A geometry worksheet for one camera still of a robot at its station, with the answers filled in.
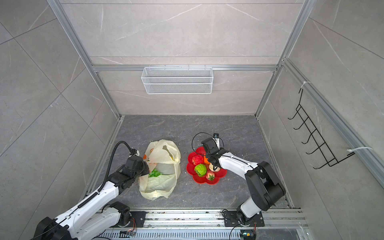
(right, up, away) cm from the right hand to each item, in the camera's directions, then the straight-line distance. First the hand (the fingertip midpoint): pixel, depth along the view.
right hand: (213, 148), depth 93 cm
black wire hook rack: (+44, +2, -32) cm, 54 cm away
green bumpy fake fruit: (-9, -11, -9) cm, 17 cm away
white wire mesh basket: (-24, +46, +8) cm, 52 cm away
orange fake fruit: (-5, -7, -3) cm, 9 cm away
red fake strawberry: (-3, -14, -10) cm, 17 cm away
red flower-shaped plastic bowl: (-15, -11, -5) cm, 19 cm away
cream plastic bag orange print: (-29, -3, -11) cm, 31 cm away
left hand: (-41, -7, -8) cm, 42 cm away
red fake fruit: (-10, -6, -5) cm, 12 cm away
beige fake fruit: (-2, -10, -6) cm, 12 cm away
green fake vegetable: (-35, -13, -8) cm, 38 cm away
